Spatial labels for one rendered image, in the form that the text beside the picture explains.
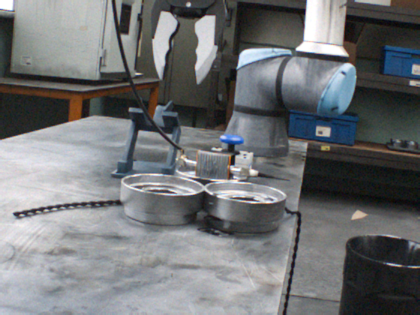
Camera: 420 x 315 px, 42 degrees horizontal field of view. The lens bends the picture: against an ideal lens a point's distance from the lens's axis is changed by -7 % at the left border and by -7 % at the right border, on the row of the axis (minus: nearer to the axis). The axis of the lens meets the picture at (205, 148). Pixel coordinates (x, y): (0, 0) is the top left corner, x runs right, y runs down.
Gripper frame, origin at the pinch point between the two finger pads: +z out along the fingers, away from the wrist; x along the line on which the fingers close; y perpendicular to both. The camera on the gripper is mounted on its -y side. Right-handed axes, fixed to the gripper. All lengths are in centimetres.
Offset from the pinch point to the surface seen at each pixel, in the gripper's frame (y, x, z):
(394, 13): 332, -64, -93
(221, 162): 5.9, -6.1, 11.2
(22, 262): -26.2, 6.4, 21.7
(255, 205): -5.3, -12.5, 15.0
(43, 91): 183, 114, -1
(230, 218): -5.3, -9.9, 17.0
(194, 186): 0.8, -3.8, 14.5
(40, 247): -21.6, 6.9, 21.1
